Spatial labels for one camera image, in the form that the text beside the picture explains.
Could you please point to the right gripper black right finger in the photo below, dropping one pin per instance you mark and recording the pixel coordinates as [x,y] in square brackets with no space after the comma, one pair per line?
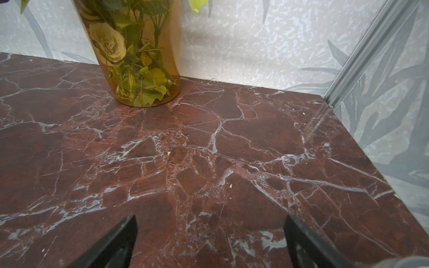
[308,250]

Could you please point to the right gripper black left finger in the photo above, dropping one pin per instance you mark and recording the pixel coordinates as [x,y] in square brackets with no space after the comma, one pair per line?
[114,249]

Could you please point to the amber glass vase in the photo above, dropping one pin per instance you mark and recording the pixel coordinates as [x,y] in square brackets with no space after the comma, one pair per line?
[140,57]

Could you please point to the green artificial plant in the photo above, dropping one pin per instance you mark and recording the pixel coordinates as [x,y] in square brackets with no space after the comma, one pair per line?
[134,40]

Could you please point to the aluminium frame post right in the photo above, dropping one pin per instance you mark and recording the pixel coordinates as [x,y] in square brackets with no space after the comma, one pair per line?
[386,24]

